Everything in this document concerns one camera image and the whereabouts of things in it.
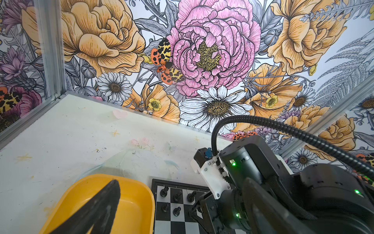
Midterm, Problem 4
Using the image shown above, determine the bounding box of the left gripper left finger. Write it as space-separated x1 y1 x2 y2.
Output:
51 179 121 234

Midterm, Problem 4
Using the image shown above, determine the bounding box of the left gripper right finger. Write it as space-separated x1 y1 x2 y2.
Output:
242 177 314 234

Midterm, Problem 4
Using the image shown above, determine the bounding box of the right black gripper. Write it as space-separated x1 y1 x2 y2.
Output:
189 147 252 234

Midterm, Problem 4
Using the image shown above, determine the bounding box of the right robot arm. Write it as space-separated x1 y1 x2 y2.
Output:
189 136 374 234

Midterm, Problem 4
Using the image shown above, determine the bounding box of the black pawn on board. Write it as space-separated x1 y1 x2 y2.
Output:
160 186 169 198
187 191 196 203
173 190 183 203

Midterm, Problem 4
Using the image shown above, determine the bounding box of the yellow plastic tray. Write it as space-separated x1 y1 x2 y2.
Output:
40 174 155 234

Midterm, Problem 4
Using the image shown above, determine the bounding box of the black white chessboard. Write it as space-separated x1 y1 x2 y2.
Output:
151 178 249 234

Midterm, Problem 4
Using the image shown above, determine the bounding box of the right black corrugated cable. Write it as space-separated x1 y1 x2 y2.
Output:
211 114 374 179

